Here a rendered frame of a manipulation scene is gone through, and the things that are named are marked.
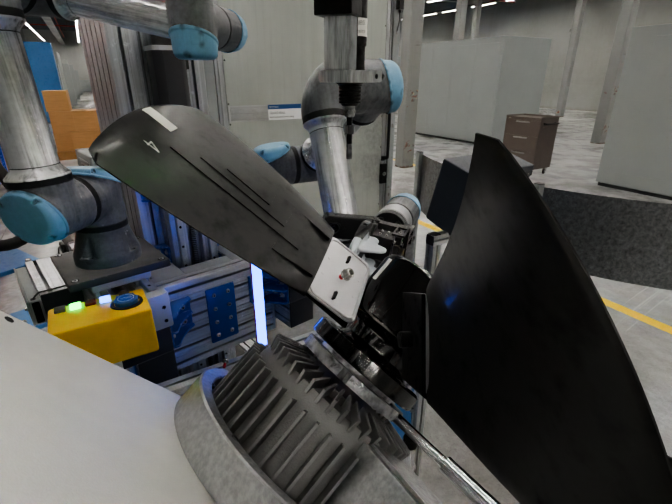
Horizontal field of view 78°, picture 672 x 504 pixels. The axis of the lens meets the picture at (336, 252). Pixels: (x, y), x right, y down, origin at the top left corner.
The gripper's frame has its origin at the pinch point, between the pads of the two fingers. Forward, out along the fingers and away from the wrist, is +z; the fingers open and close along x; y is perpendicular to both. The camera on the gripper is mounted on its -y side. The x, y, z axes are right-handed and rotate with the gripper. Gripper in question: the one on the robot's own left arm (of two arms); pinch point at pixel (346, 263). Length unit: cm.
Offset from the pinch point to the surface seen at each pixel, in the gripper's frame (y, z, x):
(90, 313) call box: -41.1, 15.2, 14.9
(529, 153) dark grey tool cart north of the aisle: 74, -670, 82
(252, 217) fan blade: -2.7, 25.2, -15.6
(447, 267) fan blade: 16.6, 29.8, -17.7
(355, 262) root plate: 5.9, 16.6, -9.3
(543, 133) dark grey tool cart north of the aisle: 86, -673, 50
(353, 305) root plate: 7.7, 21.3, -6.6
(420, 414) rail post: 17, -50, 74
